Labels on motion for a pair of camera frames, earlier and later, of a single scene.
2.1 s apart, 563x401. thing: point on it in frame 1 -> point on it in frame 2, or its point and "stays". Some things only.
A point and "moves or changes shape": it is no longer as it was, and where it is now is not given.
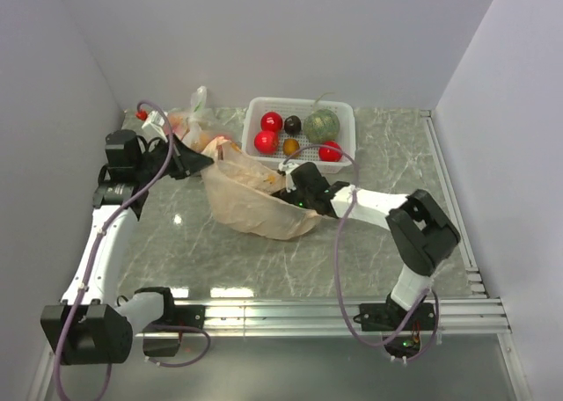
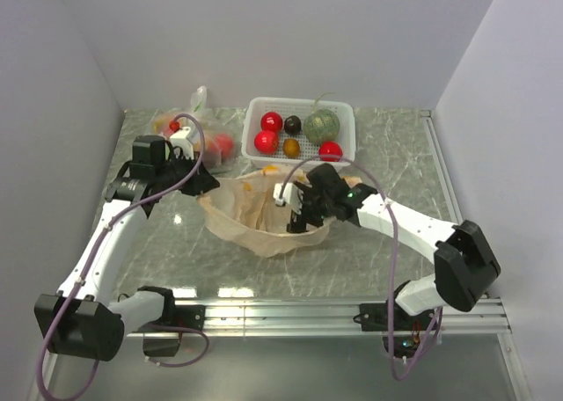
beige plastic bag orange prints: x=243 y=196 moves or changes shape
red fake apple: x=266 y=142 stays
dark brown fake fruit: x=292 y=124 stays
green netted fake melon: x=322 y=125 stays
